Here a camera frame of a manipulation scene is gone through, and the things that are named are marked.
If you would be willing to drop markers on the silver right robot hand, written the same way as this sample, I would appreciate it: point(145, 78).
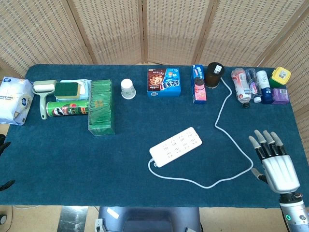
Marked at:
point(280, 171)

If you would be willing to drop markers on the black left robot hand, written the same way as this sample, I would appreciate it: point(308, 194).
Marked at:
point(3, 146)

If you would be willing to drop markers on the white power strip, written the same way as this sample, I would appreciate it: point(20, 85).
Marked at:
point(176, 147)

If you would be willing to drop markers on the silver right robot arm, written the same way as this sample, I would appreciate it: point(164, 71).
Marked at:
point(295, 213)

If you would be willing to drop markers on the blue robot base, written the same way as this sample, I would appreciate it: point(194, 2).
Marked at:
point(149, 220)

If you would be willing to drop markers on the white tissue pack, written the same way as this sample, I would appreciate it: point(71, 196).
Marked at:
point(13, 101)

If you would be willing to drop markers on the green Pringles can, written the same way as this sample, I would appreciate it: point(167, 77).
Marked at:
point(67, 108)

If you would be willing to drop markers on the purple box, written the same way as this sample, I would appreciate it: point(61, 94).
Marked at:
point(281, 96)

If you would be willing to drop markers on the green and yellow sponge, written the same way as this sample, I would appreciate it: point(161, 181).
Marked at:
point(66, 90)

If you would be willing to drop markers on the white bottle with blue label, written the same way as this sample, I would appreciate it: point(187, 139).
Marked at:
point(265, 87)

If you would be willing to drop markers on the clear bottle with purple label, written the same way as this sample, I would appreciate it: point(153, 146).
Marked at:
point(254, 84)

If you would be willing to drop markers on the bottle with red white label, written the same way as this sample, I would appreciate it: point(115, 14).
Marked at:
point(240, 87)

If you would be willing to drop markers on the green container with yellow lid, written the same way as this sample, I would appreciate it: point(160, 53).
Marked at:
point(280, 77)

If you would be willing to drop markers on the blue table cloth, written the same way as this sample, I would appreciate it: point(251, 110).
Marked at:
point(96, 164)

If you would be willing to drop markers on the wet wipes pack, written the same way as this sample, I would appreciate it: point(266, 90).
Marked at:
point(84, 90)

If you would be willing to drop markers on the green tea box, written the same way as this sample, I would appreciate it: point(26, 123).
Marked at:
point(101, 108)

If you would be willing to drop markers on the black mesh pen holder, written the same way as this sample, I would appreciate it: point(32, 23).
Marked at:
point(213, 75)

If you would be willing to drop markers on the blue Oreo box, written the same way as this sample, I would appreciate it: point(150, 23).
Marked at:
point(199, 84)

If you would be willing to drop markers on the white paper cup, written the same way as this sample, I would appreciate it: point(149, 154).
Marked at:
point(128, 90)

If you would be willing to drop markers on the blue cookie box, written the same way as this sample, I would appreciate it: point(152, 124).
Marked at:
point(164, 83)

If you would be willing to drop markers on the wicker folding screen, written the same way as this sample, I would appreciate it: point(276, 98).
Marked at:
point(169, 29)

